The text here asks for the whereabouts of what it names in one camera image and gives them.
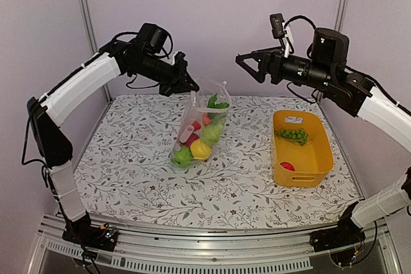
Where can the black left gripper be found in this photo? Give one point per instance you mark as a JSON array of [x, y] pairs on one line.
[[182, 81]]

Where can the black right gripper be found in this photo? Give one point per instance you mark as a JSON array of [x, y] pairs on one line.
[[264, 56]]

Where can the orange carrot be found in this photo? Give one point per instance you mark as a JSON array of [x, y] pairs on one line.
[[219, 113]]

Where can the red apple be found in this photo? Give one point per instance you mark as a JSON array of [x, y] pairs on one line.
[[188, 135]]

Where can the clear zip top bag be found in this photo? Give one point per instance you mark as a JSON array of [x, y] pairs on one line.
[[196, 107]]

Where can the green guava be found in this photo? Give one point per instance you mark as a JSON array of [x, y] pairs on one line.
[[181, 156], [211, 134]]

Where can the yellow lemon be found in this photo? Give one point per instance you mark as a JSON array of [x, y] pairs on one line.
[[200, 150]]

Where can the green grape bunch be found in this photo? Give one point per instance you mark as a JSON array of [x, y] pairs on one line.
[[299, 136]]

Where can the red tomato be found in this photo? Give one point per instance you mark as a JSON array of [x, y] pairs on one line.
[[287, 166]]

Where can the yellow plastic basket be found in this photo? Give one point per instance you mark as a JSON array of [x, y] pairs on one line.
[[312, 162]]

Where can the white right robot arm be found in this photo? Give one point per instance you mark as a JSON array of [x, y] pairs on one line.
[[358, 96]]

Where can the floral tablecloth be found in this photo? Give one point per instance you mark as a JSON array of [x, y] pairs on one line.
[[126, 170]]

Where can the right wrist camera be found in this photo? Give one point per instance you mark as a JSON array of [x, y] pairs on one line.
[[280, 33]]

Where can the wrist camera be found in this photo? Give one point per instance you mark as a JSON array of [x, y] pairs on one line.
[[153, 37], [280, 33]]

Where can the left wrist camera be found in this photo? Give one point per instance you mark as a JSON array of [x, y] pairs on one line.
[[153, 37]]

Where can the left aluminium post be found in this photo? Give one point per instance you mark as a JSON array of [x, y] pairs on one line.
[[87, 22]]

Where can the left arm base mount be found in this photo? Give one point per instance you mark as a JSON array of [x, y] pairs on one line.
[[103, 237]]

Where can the aluminium front rail frame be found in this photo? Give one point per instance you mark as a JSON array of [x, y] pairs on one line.
[[151, 248]]

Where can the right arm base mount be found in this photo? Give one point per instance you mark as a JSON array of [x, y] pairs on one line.
[[343, 234]]

